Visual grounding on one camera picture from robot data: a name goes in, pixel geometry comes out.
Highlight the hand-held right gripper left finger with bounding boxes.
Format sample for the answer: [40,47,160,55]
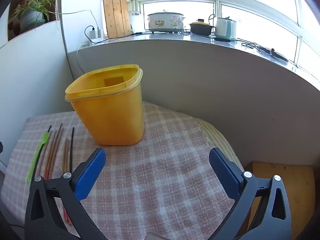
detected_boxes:
[24,148,108,240]

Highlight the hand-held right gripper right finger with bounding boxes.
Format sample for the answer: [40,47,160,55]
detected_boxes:
[209,147,292,240]

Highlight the black chopstick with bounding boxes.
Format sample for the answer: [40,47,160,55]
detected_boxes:
[70,127,75,172]

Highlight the green plastic utensil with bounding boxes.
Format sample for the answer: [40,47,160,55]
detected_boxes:
[26,125,52,183]

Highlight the yellow plastic container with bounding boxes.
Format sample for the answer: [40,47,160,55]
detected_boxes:
[65,64,145,146]

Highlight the striped yellow cloth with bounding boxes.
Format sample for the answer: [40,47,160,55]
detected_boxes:
[199,119,246,172]

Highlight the wooden stool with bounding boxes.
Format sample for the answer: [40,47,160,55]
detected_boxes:
[244,162,316,240]

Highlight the pink checkered cloth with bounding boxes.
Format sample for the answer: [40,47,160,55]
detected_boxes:
[1,101,244,240]

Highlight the white cabinet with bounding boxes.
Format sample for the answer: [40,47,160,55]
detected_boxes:
[0,20,73,168]

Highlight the black tool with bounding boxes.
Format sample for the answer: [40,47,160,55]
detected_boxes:
[271,48,290,63]

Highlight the pale green electric kettle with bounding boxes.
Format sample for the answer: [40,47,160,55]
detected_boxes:
[214,17,237,43]

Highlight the dark pot with yellow lid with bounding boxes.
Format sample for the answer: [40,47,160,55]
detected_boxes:
[189,19,216,36]

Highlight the floral white slow cooker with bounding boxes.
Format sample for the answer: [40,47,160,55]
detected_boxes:
[147,10,186,33]

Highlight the wooden board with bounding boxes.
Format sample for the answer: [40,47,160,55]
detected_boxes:
[101,0,132,39]

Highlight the white cable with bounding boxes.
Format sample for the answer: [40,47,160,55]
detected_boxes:
[76,41,108,75]

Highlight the black tangled cable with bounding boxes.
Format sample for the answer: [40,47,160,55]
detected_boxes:
[237,38,267,52]

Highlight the black charger cable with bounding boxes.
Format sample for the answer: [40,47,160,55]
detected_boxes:
[84,25,107,44]

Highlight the white window frame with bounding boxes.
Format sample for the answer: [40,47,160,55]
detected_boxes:
[126,0,320,68]

